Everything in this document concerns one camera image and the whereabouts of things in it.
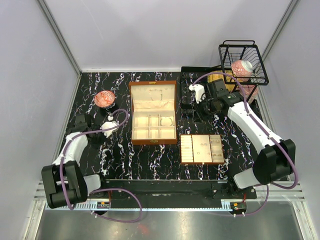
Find silver pearl bracelet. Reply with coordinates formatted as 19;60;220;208
160;116;174;127

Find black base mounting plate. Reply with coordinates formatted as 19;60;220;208
89;179;257;210

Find necklace in box lid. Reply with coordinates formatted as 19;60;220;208
148;87;164;102

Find yellow woven plate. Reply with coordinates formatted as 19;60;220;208
207;70;235;83

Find brown open jewelry box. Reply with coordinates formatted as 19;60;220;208
129;80;178;145

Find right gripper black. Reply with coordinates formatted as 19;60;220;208
191;96;218;124

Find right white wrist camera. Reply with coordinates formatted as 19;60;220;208
188;84;206;104

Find pink patterned bowl in rack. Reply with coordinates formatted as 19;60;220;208
231;59;253;77

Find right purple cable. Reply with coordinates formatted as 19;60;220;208
191;72;299;217

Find red patterned bowl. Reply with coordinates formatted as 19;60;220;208
94;90;116;108

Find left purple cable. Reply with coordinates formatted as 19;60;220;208
59;108;143;223

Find brown flat jewelry tray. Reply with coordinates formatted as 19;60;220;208
180;134;225;165

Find purple cable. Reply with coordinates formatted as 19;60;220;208
191;72;299;217
59;108;143;223

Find black flat drain tray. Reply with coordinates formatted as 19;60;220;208
180;65;222;110

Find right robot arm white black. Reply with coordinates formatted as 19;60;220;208
188;79;296;199

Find black wire dish rack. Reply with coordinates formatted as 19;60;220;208
218;40;269;86

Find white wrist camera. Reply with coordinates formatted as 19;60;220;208
188;84;206;104
100;115;119;138

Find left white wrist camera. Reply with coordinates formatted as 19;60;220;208
100;115;119;138

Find pink patterned cup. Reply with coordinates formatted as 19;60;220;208
243;85;259;105

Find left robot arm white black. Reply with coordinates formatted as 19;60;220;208
41;114;108;209

